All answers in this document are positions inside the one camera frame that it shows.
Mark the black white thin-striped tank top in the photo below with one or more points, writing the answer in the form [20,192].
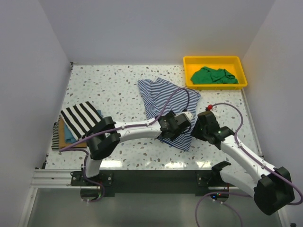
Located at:
[55,137]

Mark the green tank top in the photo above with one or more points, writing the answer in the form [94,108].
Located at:
[207,75]

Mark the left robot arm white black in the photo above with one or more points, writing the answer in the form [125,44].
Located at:
[103,138]

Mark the light blue folded tank top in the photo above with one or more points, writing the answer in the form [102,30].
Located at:
[69,136]

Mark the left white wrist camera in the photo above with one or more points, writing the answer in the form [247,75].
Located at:
[183,119]

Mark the aluminium frame rail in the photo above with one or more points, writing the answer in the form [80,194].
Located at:
[51,178]

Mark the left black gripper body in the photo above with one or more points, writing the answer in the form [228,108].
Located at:
[175,135]

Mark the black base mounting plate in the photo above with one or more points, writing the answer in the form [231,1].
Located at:
[148,181]

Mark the black white wide-striped tank top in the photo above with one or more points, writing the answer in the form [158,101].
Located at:
[80,117]

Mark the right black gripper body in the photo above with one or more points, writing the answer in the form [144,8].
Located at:
[199,132]

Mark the tan folded tank top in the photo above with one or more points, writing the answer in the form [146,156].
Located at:
[65,136]

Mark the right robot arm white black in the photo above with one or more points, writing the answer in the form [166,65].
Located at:
[267,185]

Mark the blue white striped tank top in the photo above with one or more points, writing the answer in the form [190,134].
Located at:
[161,94]

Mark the yellow plastic tray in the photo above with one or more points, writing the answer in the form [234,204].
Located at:
[231,63]

